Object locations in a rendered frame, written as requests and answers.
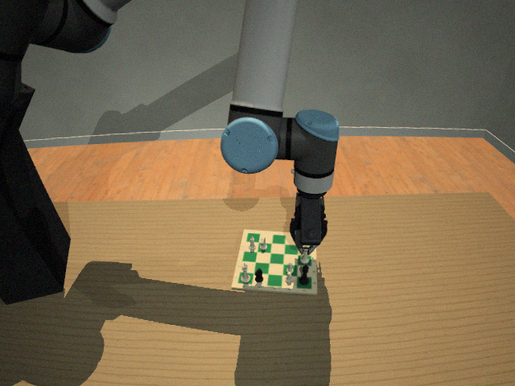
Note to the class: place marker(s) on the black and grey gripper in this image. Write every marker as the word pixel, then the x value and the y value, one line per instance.
pixel 295 222

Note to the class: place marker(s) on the white chess king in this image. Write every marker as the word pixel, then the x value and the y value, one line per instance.
pixel 245 278

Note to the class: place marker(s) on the green and cream chessboard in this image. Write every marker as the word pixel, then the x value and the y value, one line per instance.
pixel 281 250

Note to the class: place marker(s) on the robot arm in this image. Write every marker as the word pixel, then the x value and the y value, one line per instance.
pixel 248 144

